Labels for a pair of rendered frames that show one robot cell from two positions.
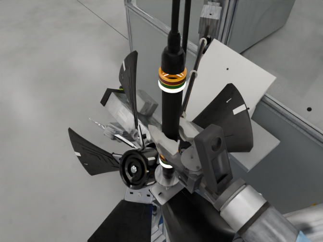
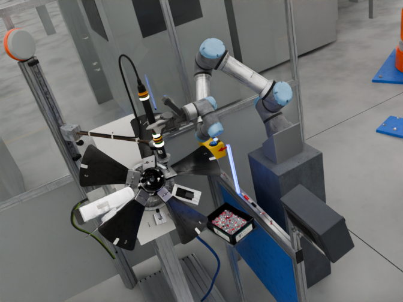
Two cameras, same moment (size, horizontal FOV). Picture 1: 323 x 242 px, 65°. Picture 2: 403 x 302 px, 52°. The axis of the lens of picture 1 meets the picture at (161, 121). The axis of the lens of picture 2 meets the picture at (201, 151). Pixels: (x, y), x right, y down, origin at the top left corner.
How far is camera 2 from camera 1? 1.67 m
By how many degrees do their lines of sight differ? 52
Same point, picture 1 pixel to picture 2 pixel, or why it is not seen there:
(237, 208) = (190, 107)
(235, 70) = (116, 129)
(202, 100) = (120, 156)
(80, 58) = not seen: outside the picture
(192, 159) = (168, 115)
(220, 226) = (195, 156)
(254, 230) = (198, 106)
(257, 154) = not seen: hidden behind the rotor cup
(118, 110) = (96, 207)
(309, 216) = not seen: hidden behind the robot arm
